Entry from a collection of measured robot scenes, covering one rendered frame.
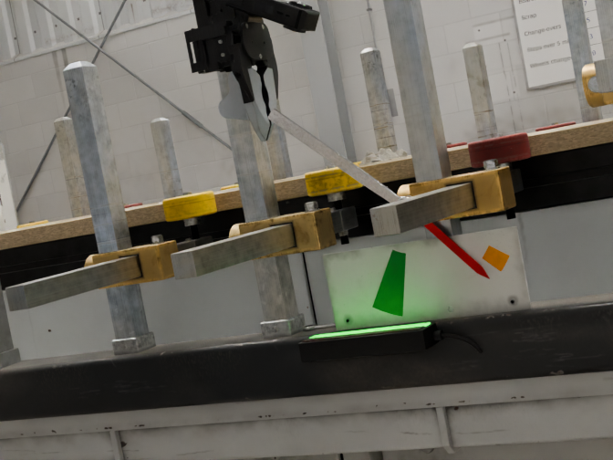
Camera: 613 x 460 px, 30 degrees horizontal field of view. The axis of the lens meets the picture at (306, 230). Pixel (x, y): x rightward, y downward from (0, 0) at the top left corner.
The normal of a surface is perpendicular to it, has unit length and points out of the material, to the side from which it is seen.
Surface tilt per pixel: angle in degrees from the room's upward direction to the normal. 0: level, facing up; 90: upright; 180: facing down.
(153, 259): 90
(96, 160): 90
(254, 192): 90
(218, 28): 90
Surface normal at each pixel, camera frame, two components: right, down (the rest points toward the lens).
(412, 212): 0.87, -0.14
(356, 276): -0.45, 0.13
